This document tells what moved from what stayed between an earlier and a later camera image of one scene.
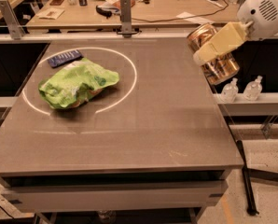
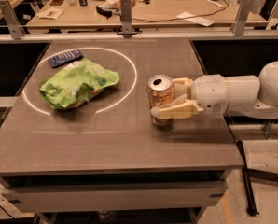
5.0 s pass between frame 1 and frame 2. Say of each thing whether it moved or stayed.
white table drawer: stayed
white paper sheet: stayed
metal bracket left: stayed
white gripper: moved
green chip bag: stayed
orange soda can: moved
